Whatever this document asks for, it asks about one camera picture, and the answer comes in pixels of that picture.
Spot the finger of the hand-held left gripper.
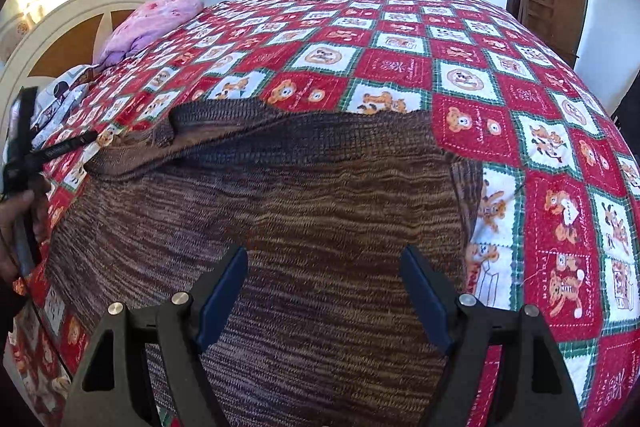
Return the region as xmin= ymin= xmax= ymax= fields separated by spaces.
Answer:
xmin=5 ymin=86 xmax=40 ymax=168
xmin=30 ymin=130 xmax=99 ymax=162

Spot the pink crumpled blanket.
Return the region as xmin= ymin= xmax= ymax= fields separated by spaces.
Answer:
xmin=97 ymin=0 xmax=204 ymax=68

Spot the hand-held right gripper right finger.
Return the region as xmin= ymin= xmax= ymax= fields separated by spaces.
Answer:
xmin=400 ymin=245 xmax=584 ymax=427

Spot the brown knitted sweater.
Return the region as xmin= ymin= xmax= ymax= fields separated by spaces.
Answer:
xmin=44 ymin=99 xmax=484 ymax=427

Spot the red printed bed blanket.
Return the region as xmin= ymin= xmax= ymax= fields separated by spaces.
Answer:
xmin=5 ymin=0 xmax=640 ymax=427

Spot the cream and wood headboard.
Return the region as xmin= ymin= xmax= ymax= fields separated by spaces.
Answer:
xmin=0 ymin=0 xmax=158 ymax=118

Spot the patterned grey pillow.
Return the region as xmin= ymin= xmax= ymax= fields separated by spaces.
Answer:
xmin=30 ymin=64 xmax=101 ymax=142

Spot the person's left hand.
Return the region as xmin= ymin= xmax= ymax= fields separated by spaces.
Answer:
xmin=0 ymin=188 xmax=49 ymax=282

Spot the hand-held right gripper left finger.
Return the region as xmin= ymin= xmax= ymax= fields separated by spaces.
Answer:
xmin=60 ymin=246 xmax=249 ymax=427

